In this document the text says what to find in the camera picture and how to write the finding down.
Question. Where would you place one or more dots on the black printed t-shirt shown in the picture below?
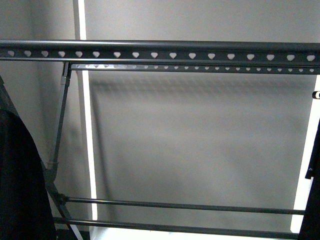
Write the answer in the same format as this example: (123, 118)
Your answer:
(25, 211)

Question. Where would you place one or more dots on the grey metal clothes rack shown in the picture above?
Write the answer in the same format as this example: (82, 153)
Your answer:
(163, 56)

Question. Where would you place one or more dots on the black garment at right edge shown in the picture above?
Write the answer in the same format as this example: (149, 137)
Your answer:
(310, 227)

